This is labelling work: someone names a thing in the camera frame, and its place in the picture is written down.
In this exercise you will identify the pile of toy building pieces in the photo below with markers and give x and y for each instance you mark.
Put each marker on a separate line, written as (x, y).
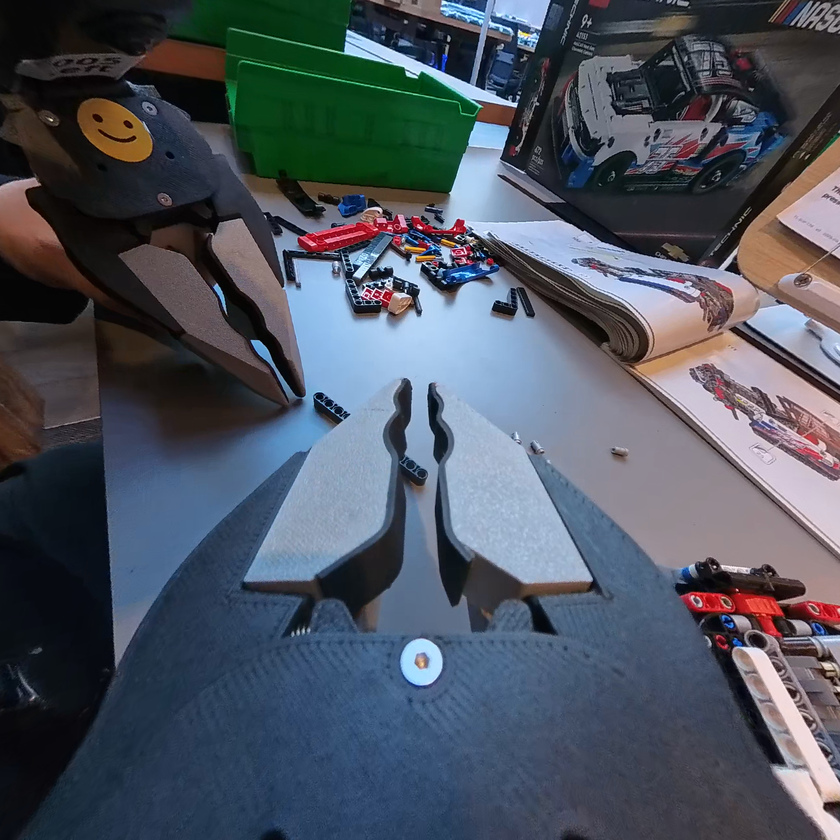
(394, 256)

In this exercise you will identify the grey desk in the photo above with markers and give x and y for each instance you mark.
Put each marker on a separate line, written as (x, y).
(525, 380)

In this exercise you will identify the person's dark clothing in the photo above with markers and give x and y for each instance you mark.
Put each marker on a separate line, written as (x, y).
(52, 623)

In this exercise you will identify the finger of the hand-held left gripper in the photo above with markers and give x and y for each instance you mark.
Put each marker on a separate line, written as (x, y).
(177, 295)
(256, 295)

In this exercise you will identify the black flat toy tile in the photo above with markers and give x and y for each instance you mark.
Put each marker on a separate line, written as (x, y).
(526, 302)

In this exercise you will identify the round wooden board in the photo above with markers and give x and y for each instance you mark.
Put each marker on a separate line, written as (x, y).
(768, 256)

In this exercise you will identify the toy car kit box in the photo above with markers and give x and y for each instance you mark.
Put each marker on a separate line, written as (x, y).
(656, 118)

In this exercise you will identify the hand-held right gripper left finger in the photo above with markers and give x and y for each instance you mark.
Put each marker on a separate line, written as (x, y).
(328, 505)

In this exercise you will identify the white paper sheet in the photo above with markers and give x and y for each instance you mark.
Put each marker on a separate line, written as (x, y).
(814, 210)

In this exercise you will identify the building instruction booklet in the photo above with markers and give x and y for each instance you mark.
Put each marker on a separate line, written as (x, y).
(656, 308)

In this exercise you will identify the long black toy beam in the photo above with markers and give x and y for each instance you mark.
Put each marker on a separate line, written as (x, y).
(331, 407)

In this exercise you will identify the green plastic bin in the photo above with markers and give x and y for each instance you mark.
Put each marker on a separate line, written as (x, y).
(262, 19)
(295, 54)
(354, 138)

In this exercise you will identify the person's left hand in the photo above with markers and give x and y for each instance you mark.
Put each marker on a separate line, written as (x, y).
(33, 236)

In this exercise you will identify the black angled toy beam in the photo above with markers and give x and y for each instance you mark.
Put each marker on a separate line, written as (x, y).
(505, 306)

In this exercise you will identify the partly built toy car chassis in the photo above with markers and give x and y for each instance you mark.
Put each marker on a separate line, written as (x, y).
(754, 630)

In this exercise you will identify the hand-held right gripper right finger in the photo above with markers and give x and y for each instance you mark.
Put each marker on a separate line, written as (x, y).
(505, 512)

